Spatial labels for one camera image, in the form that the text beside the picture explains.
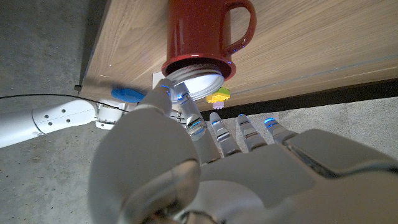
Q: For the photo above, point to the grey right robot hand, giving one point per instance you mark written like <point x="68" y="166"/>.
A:
<point x="178" y="115"/>

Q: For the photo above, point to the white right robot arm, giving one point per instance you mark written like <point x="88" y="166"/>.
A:
<point x="62" y="115"/>

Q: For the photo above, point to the yellow toy brick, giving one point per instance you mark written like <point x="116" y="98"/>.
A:
<point x="217" y="97"/>

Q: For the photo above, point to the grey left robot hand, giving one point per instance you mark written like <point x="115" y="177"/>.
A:
<point x="248" y="180"/>

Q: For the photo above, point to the purple toy brick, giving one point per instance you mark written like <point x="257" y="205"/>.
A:
<point x="218" y="105"/>

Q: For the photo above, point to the blue flat object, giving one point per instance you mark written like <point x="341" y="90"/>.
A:
<point x="127" y="95"/>

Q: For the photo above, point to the white cube block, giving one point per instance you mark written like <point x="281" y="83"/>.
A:
<point x="157" y="81"/>

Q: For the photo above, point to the red ceramic mug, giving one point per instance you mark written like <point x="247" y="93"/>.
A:
<point x="199" y="31"/>

